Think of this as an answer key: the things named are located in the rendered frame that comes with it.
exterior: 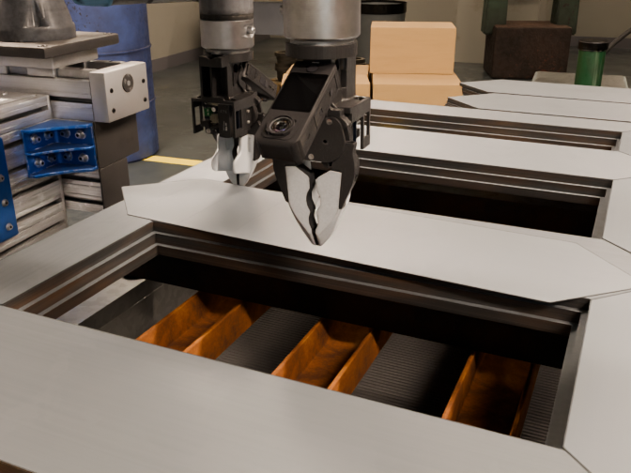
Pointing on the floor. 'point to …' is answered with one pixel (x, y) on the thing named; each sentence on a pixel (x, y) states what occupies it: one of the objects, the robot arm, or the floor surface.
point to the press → (527, 40)
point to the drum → (107, 15)
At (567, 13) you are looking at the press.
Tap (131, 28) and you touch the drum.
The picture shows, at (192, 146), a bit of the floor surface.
